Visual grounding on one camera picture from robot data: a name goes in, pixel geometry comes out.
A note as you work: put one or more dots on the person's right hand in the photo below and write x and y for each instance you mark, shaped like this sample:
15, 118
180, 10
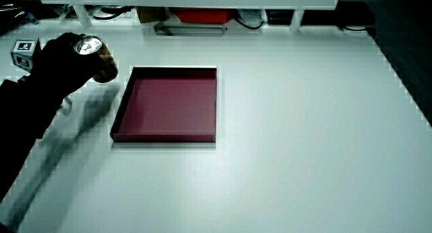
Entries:
57, 67

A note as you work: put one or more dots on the red box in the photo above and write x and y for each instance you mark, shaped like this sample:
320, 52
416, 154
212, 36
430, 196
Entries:
204, 16

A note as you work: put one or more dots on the brown cardboard box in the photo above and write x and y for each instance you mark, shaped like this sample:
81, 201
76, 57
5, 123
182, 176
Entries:
150, 14

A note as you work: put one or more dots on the red bull can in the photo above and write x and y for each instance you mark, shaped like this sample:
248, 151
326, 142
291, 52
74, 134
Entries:
107, 68

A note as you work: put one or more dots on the person's right forearm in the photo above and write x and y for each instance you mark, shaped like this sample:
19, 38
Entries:
20, 118

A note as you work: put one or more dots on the white desk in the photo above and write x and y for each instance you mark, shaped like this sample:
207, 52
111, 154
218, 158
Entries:
303, 142

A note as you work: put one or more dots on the maroon tray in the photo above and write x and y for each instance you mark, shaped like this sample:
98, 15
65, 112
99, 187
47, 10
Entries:
168, 104

